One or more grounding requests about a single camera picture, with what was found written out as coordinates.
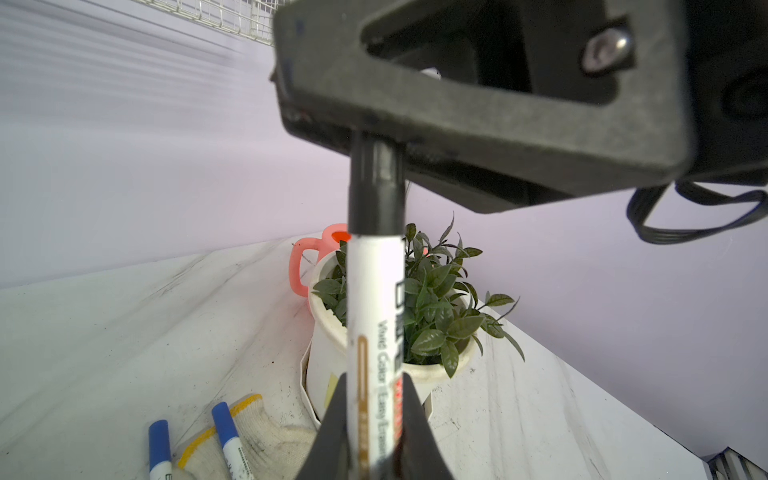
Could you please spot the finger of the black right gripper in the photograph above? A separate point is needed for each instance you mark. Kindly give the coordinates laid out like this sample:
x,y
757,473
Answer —
x,y
479,190
323,68

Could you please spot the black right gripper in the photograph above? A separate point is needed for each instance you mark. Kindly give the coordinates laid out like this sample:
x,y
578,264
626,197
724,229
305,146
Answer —
x,y
690,72

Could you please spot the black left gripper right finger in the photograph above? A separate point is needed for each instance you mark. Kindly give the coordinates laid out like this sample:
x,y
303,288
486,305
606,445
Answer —
x,y
417,456

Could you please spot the pink watering can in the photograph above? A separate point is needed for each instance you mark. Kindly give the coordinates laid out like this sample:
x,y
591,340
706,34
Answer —
x,y
312,248

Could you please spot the white wire wall basket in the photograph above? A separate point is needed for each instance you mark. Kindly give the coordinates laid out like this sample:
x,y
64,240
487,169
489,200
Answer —
x,y
250,19

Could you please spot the potted green plant white pot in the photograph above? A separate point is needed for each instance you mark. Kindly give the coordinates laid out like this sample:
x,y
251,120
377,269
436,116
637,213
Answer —
x,y
443,317

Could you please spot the black pen cap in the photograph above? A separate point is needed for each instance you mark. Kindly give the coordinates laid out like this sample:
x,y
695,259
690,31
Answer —
x,y
376,200

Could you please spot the white knit glove on table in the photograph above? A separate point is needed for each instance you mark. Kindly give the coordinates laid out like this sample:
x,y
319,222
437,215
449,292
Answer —
x,y
272,451

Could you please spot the white marker pen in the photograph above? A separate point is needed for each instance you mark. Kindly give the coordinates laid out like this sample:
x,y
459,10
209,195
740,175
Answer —
x,y
374,385
231,444
160,458

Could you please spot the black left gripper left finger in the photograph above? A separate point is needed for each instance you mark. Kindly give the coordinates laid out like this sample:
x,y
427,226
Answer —
x,y
328,458

